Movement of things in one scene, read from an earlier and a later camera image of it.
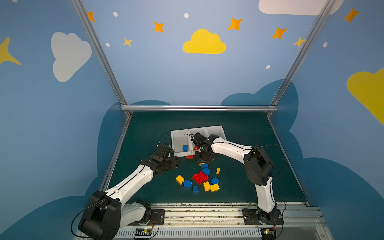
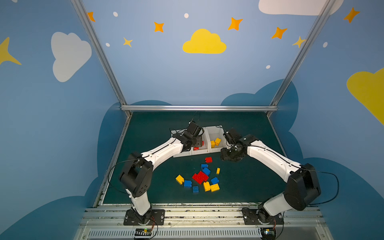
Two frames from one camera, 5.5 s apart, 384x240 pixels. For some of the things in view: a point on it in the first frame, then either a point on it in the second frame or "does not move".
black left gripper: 173,162 -> 194,141
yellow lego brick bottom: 207,186 does not move
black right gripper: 204,153 -> 231,153
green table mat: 225,179 does not move
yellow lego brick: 180,179 does not move
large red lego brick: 200,177 does not move
